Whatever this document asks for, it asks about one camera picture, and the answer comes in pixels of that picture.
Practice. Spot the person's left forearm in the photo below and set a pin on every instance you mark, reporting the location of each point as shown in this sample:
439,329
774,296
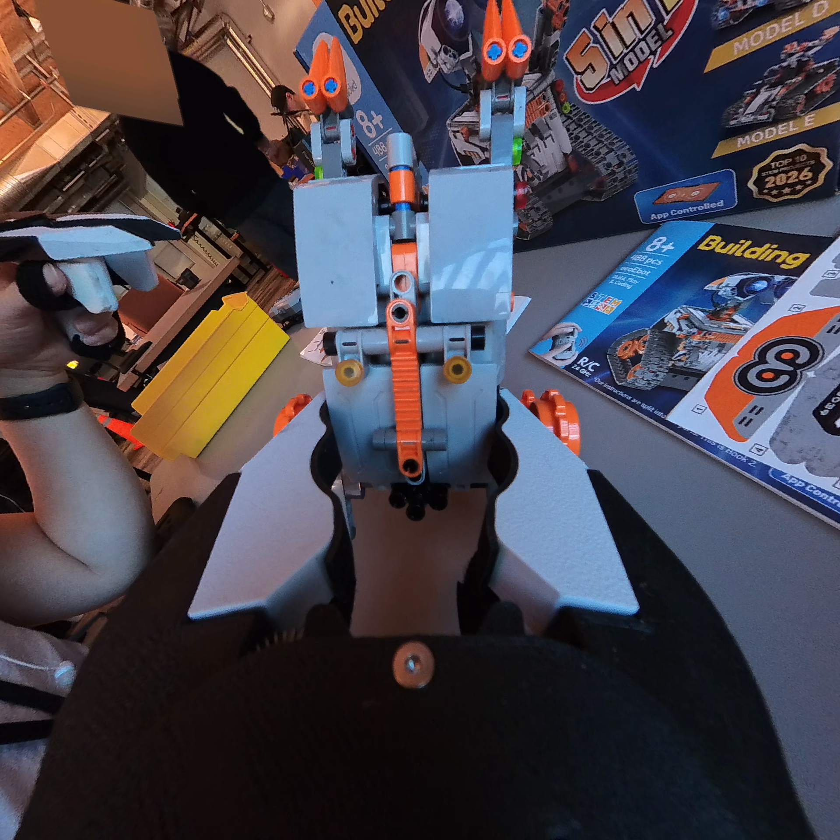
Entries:
65,525

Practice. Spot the blue cover booklet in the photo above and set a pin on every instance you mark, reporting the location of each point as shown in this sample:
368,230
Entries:
623,328

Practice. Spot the black wrist band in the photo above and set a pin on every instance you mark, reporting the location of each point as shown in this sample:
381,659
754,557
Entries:
39,401

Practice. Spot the blue robot kit box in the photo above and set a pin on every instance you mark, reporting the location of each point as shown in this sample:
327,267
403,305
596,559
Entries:
656,164

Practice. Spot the grey orange toy robot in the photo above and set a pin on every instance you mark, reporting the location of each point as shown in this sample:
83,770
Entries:
407,275

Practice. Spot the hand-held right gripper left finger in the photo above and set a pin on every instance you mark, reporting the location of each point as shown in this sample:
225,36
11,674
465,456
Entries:
262,525

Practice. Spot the robot sticker sheet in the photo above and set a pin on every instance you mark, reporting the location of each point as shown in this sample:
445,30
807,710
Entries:
754,367

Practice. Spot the grey desk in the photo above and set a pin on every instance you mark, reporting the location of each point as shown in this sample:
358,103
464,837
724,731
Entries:
656,590

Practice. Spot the yellow plastic bin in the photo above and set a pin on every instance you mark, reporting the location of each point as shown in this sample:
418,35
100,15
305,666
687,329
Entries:
210,374

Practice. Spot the person's left hand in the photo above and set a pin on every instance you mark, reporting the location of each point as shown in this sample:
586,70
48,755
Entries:
33,341

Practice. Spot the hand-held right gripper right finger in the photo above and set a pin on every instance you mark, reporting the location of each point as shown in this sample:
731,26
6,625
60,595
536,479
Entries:
558,525

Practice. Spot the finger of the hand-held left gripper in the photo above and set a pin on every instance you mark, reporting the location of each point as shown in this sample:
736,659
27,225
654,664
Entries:
98,249
79,223

